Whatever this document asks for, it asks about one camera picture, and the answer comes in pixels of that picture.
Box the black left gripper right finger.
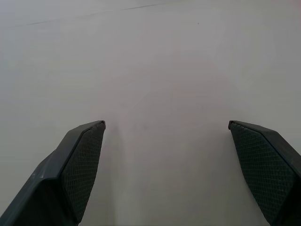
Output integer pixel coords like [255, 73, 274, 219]
[228, 120, 301, 226]

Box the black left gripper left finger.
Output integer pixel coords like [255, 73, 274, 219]
[0, 120, 106, 226]

